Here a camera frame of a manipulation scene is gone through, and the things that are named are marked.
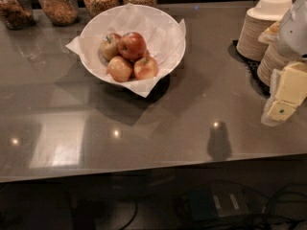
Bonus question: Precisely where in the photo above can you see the white paper liner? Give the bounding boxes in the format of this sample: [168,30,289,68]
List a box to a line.
[65,2,187,99]

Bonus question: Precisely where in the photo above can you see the front stack paper bowls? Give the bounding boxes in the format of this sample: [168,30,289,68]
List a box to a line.
[257,43,289,86]

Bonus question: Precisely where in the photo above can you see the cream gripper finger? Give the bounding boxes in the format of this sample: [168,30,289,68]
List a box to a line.
[261,62,307,127]
[258,21,280,44]

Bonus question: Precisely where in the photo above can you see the back stack paper bowls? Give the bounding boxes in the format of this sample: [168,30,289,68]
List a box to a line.
[236,0,293,61]

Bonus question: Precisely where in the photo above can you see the red top apple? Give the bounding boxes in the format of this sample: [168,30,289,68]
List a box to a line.
[118,32,147,60]

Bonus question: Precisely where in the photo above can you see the back left apple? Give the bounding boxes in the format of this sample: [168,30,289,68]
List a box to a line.
[100,33,121,60]

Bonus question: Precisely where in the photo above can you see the white bowl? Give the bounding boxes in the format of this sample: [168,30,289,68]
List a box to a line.
[78,4,187,87]

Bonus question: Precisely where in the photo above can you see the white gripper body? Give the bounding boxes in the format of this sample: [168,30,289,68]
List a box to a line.
[277,0,307,61]

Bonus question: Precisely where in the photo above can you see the front right apple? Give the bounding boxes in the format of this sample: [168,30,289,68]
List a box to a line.
[133,56,159,80]

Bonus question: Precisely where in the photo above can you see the black rubber mat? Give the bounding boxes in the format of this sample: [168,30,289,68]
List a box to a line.
[235,49,271,98]

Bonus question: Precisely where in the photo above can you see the front left apple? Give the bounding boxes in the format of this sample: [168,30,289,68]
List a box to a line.
[106,56,133,82]

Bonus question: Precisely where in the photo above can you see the dark box under table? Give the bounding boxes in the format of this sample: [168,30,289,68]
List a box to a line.
[187,185,250,220]

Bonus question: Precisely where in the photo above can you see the stack paper bowls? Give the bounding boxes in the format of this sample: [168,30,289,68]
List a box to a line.
[257,43,289,86]
[236,0,293,61]

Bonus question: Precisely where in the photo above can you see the far left glass jar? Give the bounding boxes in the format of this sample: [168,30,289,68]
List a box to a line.
[0,0,35,30]

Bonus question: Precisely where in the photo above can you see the black cables under table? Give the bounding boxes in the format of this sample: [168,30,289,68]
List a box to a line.
[174,179,307,230]

